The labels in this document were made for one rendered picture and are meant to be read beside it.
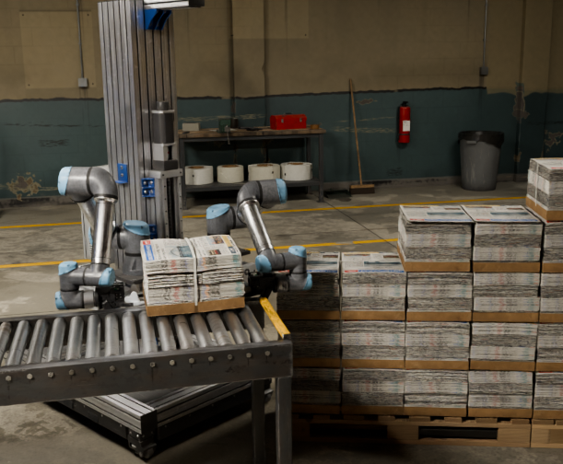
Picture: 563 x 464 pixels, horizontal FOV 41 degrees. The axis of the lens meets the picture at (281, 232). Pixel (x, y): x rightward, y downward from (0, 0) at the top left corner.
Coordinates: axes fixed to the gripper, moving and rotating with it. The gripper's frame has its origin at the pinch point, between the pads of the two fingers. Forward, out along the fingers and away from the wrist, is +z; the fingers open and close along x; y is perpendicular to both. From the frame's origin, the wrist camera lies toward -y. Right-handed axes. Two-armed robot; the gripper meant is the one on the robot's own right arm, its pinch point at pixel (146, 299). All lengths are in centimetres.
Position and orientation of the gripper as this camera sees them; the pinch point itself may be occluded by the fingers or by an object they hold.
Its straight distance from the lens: 318.3
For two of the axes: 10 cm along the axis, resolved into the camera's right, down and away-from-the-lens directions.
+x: -2.1, -2.2, 9.5
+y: -0.1, -9.7, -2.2
